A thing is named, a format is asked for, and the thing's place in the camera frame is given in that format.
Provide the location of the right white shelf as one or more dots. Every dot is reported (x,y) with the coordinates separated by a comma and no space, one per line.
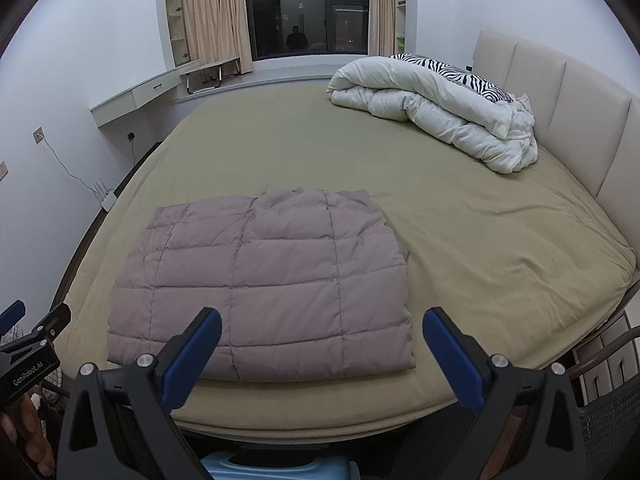
(400,26)

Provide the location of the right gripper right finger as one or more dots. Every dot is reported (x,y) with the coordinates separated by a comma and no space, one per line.
(460,357)

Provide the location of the right beige curtain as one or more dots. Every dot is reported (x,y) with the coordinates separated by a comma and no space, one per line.
(381,28)

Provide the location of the wall socket plate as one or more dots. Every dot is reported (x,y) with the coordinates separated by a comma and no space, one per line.
(38,135)

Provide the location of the beige padded headboard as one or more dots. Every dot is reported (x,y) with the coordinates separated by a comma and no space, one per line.
(586,121)

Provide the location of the left beige curtain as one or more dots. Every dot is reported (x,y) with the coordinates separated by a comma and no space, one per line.
(218,29)

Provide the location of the left hand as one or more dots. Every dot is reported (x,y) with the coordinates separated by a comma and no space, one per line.
(36,446)

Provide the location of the metal frame chair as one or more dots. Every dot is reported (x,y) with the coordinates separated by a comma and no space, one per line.
(209,76)

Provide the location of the white drawer cabinet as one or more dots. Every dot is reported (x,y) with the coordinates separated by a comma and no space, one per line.
(609,368)

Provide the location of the olive green bed sheet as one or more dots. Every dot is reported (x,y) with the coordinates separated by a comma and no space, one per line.
(528,264)

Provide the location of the left white shelf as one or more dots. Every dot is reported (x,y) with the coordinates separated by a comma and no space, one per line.
(177,32)

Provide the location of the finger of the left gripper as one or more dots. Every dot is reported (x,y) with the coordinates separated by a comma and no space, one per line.
(11,316)

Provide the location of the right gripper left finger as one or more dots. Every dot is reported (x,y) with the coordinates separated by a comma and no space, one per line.
(183,359)

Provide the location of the beige curtain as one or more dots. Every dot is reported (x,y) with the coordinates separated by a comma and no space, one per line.
(218,29)
(381,28)

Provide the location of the white wall desk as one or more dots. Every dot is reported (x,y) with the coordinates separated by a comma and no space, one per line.
(137,96)

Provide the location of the dark window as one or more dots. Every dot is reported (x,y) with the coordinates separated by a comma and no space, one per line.
(281,28)

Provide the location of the white shelf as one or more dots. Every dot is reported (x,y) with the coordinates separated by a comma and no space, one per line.
(400,26)
(177,32)

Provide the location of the mauve down jacket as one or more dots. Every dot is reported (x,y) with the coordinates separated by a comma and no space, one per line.
(310,285)

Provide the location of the white folded duvet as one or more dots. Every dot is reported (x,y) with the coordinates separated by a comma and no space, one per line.
(500,135)

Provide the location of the black mesh chair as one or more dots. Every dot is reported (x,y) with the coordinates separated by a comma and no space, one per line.
(610,426)

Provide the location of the zebra print pillow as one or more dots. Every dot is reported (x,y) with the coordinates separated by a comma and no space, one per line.
(478,84)

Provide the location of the white wifi router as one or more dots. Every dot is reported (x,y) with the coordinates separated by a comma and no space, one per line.
(106,196)

